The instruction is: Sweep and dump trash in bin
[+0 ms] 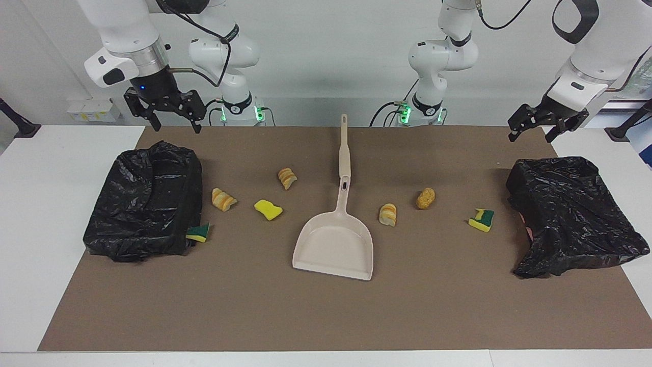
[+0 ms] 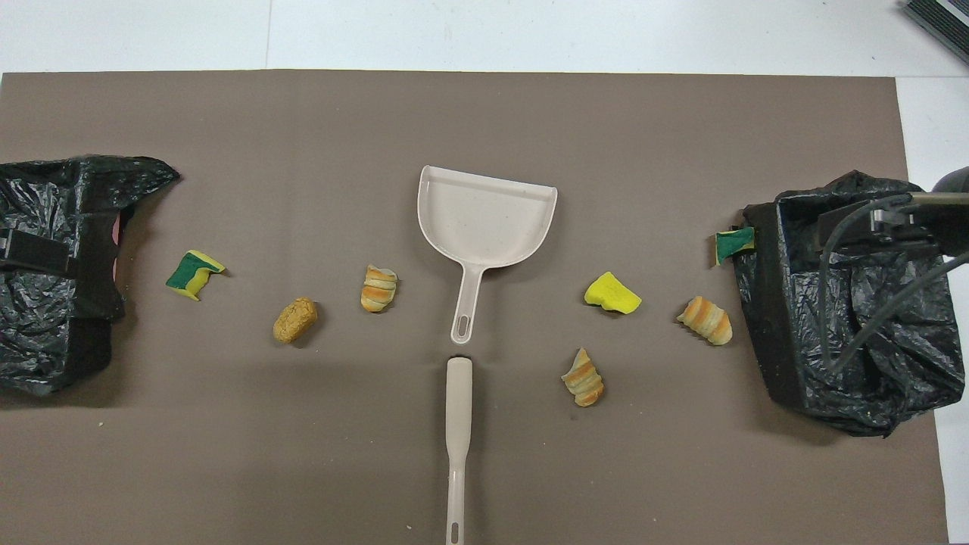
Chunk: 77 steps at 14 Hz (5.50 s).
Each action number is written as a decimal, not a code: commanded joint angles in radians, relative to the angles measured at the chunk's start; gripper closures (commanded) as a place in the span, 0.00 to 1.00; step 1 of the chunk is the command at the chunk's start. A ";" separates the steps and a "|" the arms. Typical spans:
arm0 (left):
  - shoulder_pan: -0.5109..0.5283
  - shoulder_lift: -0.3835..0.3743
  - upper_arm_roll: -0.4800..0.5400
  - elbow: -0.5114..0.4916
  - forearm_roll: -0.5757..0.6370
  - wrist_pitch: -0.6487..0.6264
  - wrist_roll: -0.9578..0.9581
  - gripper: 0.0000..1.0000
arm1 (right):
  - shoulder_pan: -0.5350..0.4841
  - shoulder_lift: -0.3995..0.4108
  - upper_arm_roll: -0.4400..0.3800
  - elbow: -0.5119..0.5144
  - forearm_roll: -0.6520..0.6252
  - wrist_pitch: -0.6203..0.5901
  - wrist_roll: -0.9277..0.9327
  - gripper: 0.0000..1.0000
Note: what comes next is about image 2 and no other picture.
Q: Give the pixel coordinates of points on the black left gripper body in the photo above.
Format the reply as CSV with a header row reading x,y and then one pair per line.
x,y
34,253

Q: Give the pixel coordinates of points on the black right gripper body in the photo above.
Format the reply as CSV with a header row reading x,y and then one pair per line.
x,y
886,231

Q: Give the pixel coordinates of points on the green and yellow sponge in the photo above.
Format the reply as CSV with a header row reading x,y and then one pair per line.
x,y
736,244
189,276

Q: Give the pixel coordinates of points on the striped croissant bread roll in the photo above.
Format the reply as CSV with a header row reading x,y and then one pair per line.
x,y
584,381
378,290
708,320

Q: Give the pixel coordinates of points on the round golden bread bun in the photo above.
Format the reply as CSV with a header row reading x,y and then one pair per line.
x,y
295,320

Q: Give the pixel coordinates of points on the plain yellow sponge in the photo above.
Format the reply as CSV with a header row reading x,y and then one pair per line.
x,y
609,294

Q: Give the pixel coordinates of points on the beige plastic dustpan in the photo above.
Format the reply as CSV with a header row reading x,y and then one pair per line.
x,y
484,219

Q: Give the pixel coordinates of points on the beige hand brush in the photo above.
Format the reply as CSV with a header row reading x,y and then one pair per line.
x,y
459,401

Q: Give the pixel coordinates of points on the black bag over pink bin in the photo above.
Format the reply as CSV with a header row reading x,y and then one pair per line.
x,y
45,333

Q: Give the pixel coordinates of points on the pink plastic bin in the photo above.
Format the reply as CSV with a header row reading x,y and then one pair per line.
x,y
116,229

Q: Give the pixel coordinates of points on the black bag lined bin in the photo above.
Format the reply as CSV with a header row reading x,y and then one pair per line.
x,y
908,378

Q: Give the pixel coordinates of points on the dark ribbed panel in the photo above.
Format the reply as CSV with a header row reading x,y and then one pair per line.
x,y
942,19

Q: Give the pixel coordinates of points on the brown paper table mat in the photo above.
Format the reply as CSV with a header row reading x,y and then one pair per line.
x,y
484,113

